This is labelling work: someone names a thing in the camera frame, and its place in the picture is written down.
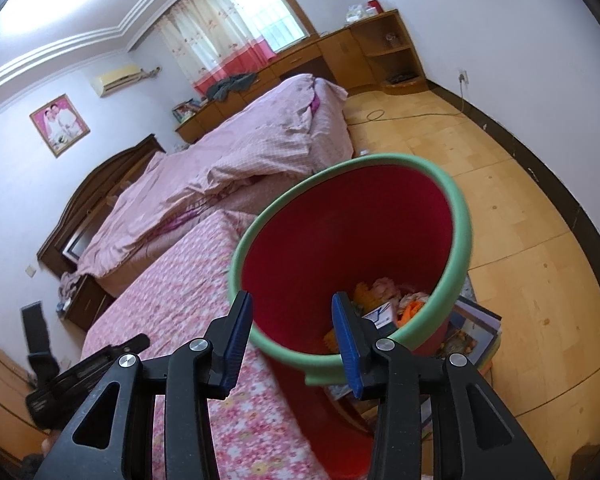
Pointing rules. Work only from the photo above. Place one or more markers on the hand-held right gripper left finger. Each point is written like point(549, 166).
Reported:
point(237, 335)

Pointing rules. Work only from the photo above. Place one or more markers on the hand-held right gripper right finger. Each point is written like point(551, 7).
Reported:
point(347, 345)

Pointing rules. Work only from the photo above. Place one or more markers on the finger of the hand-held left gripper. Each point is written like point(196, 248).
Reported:
point(36, 330)
point(125, 346)

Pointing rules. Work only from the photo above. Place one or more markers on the red bucket with green rim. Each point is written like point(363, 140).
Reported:
point(355, 220)

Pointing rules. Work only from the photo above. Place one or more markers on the blue and white box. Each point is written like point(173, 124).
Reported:
point(380, 316)

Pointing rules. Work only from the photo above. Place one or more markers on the dark wooden nightstand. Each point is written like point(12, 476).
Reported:
point(92, 305)

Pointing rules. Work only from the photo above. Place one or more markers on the pink cloth on nightstand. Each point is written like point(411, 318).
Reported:
point(69, 287)

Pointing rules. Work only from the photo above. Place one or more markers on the light wooden cabinet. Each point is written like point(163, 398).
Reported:
point(2, 390)

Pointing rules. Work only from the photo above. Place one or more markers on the pink crumpled tissue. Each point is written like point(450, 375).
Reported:
point(386, 290)

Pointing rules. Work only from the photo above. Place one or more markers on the bed with floral pink sheet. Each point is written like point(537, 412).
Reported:
point(180, 285)

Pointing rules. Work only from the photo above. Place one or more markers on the stack of picture books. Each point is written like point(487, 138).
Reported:
point(470, 330)

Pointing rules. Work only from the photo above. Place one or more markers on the dark wooden headboard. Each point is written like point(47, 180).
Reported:
point(90, 195)

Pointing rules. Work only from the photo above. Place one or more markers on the row of books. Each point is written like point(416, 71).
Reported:
point(187, 111)

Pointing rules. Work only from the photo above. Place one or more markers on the dark clothing heap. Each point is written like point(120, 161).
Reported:
point(232, 86)

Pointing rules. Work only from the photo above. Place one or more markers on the long wooden desk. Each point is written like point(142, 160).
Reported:
point(340, 55)

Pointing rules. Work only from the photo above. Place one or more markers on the floral curtain with red hem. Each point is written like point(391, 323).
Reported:
point(210, 35)

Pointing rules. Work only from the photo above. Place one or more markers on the glass jar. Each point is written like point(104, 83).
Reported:
point(392, 40)

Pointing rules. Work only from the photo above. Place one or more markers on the wooden corner shelf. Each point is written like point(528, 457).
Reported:
point(380, 25)

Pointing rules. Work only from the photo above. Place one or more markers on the window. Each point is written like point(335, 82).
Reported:
point(275, 10)

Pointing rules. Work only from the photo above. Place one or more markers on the white tissue pack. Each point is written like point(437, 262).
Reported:
point(357, 12)

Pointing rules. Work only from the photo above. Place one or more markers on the red box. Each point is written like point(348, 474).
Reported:
point(376, 6)

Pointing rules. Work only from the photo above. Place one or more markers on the framed wall photo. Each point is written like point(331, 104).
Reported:
point(59, 125)

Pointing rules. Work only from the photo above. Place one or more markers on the wall air conditioner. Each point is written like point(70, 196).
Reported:
point(117, 79)

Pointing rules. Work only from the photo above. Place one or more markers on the wall socket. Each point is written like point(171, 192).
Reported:
point(463, 76)

